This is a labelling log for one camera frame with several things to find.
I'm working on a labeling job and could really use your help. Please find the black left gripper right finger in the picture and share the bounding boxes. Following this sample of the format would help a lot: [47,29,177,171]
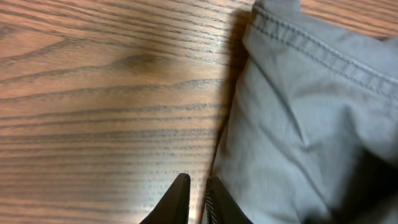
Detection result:
[205,176,252,224]

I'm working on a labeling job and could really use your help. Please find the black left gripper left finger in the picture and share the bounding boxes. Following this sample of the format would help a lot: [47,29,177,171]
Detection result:
[140,173,191,224]

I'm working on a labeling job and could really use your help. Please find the grey shorts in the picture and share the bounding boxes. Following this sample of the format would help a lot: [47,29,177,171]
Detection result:
[212,1,397,223]

